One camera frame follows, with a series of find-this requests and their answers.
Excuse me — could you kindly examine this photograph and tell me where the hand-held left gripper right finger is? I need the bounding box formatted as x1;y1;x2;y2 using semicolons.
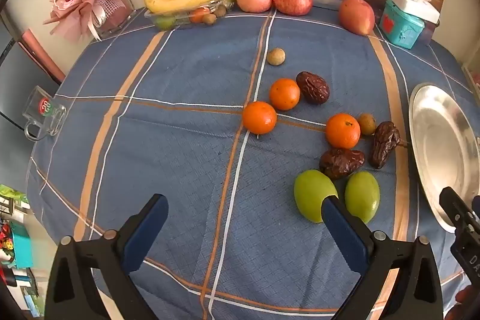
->
322;196;445;320

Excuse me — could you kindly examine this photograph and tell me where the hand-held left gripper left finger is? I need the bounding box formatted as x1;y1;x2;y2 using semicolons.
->
46;193;169;320

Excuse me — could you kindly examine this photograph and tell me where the large green jujube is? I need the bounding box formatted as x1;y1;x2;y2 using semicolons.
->
293;170;339;223

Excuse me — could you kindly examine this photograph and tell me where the round metal plate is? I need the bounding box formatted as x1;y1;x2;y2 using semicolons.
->
409;82;480;234

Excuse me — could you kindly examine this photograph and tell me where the wrinkled brown date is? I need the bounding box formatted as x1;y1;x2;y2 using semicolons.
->
296;71;331;105
371;121;401;169
319;148;365;180

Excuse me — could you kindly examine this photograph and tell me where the small orange mandarin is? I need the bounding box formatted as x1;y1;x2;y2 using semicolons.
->
325;113;361;150
269;78;301;111
242;101;278;135
189;7;211;24

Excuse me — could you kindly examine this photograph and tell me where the blue plaid tablecloth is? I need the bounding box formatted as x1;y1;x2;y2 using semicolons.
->
24;3;480;320

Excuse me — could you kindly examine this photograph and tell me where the teal storage box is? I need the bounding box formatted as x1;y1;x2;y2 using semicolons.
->
9;220;36;270

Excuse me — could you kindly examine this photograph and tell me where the clear glass mug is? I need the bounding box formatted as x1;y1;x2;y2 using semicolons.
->
23;85;67;142

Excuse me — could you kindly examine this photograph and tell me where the teal tin box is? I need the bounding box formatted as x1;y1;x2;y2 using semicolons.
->
378;0;425;50

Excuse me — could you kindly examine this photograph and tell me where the clear plastic fruit tray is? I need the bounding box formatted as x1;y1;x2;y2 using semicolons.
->
144;0;239;31

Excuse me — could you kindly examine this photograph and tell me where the large red apple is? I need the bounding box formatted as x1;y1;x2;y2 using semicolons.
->
338;0;376;36

